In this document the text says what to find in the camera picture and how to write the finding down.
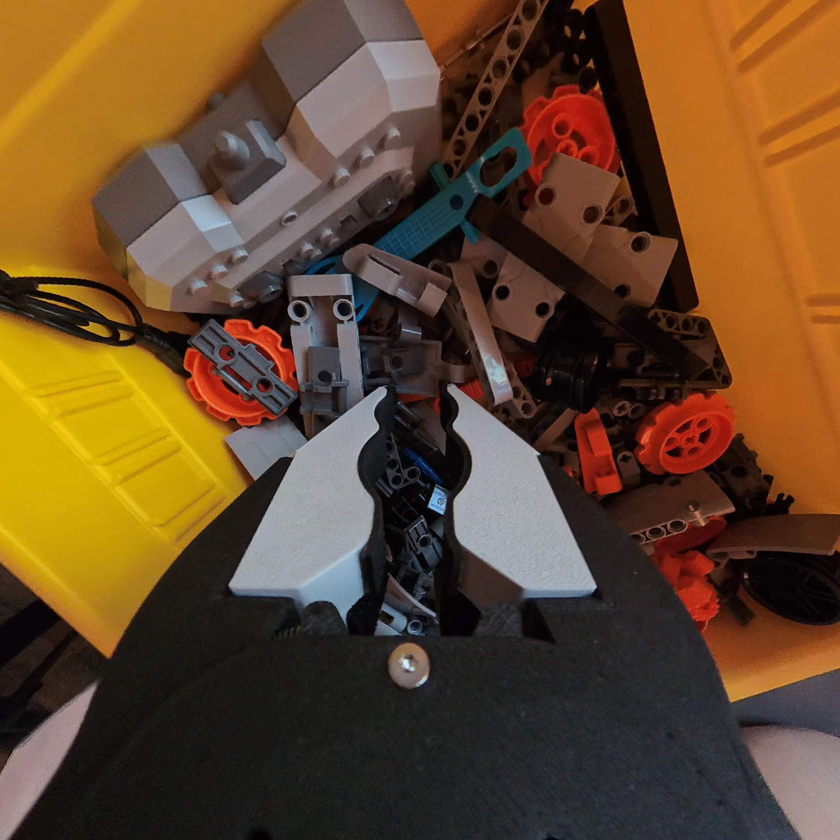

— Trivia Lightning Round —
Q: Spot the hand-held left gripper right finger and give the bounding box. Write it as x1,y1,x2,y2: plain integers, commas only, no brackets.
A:
440,384,599,614

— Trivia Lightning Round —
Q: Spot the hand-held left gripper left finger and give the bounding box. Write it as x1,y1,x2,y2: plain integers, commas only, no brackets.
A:
227,386,399,623

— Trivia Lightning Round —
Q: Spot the yellow plastic bin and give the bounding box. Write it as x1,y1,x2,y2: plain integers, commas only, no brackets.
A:
0,0,840,702

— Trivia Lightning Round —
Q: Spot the pile of toy building parts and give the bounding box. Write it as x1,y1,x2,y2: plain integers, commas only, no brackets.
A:
184,0,840,637

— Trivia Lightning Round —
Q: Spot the orange toy wheel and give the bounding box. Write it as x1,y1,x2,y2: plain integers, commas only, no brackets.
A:
184,319,298,421
633,392,736,475
523,84,621,188

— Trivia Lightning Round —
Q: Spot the orange toy gear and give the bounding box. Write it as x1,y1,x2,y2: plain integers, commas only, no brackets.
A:
653,545,723,634

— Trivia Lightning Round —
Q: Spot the black toy wheel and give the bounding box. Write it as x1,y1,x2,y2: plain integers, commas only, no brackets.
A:
740,551,840,626

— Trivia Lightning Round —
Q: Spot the teal brick separator tool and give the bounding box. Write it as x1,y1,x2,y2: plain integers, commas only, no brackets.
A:
305,126,532,309

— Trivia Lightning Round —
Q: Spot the grey white toy motor block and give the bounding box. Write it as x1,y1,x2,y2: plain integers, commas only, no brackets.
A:
92,0,442,311

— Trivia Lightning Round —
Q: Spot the black cable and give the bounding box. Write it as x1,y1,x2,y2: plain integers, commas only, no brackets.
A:
0,269,191,375

